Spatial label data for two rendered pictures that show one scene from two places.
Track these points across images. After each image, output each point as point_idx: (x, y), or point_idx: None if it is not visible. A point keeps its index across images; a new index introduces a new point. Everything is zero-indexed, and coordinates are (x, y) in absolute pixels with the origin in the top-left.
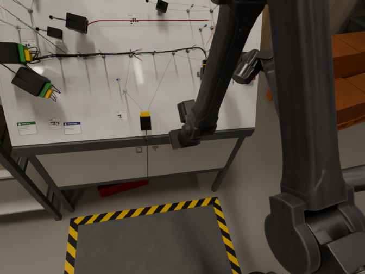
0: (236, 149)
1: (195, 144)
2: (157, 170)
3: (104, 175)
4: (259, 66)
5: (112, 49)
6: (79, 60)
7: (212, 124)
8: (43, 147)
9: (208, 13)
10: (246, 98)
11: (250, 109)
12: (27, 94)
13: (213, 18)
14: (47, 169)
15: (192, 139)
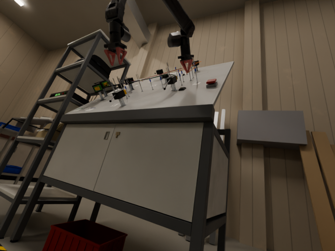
0: (204, 162)
1: (115, 42)
2: (105, 180)
3: (71, 169)
4: (182, 33)
5: (137, 91)
6: None
7: (115, 1)
8: (71, 114)
9: (191, 78)
10: (207, 92)
11: (210, 96)
12: (93, 102)
13: (193, 78)
14: (57, 146)
15: (109, 22)
